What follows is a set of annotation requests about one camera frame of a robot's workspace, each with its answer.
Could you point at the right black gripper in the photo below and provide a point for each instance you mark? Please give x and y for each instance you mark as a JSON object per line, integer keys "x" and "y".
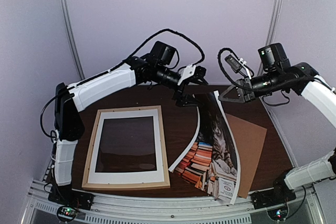
{"x": 250, "y": 97}

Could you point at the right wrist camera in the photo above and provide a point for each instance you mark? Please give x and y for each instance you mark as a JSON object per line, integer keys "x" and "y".
{"x": 238, "y": 65}

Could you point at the cat photo print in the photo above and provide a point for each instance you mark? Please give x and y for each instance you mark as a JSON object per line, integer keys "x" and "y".
{"x": 211, "y": 161}

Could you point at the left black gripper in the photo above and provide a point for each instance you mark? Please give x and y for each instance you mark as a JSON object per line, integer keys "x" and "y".
{"x": 182, "y": 101}

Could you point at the left aluminium corner post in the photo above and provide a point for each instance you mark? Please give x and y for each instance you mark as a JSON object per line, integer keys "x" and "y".
{"x": 71, "y": 39}

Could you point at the aluminium corner post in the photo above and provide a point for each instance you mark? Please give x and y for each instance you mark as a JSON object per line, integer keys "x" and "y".
{"x": 71, "y": 39}
{"x": 274, "y": 19}

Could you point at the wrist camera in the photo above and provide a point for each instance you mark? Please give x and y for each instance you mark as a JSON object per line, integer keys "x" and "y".
{"x": 189, "y": 72}
{"x": 238, "y": 65}

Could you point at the right aluminium corner post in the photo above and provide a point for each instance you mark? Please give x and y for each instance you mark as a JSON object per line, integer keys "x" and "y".
{"x": 274, "y": 19}

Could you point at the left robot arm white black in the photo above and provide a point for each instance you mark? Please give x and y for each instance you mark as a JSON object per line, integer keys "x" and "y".
{"x": 71, "y": 99}

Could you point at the aluminium front rail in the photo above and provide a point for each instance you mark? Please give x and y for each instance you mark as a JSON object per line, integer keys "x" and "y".
{"x": 120, "y": 209}

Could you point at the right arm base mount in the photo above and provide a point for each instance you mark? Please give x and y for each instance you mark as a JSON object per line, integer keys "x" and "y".
{"x": 268, "y": 198}

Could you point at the white mat board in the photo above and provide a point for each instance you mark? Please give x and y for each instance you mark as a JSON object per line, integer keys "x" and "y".
{"x": 126, "y": 178}

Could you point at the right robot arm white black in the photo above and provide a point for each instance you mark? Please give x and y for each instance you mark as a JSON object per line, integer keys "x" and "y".
{"x": 280, "y": 75}

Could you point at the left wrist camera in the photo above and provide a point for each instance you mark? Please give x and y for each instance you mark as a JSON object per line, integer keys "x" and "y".
{"x": 189, "y": 72}

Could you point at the light wooden picture frame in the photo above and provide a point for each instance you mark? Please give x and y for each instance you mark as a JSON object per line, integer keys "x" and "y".
{"x": 126, "y": 184}

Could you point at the brown backing board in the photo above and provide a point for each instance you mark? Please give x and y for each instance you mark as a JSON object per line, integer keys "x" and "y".
{"x": 249, "y": 140}

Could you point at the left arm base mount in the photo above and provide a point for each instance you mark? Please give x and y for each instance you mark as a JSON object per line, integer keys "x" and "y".
{"x": 76, "y": 199}

